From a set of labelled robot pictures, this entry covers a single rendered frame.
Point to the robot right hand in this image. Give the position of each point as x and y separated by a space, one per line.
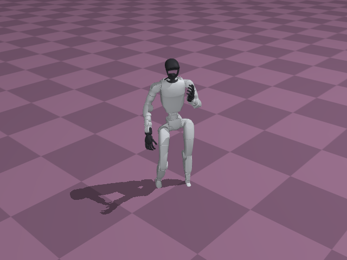
149 140

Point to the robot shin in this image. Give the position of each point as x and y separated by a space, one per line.
160 173
187 165

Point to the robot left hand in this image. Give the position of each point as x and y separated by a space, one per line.
191 94

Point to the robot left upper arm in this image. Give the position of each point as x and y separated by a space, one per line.
189 82

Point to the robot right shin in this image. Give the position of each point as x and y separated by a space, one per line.
160 173

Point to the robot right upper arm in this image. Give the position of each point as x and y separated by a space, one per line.
154 88

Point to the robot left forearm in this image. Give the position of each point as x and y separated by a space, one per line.
195 102

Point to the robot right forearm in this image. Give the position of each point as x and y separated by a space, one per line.
147 118

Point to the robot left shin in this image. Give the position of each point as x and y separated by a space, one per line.
187 165

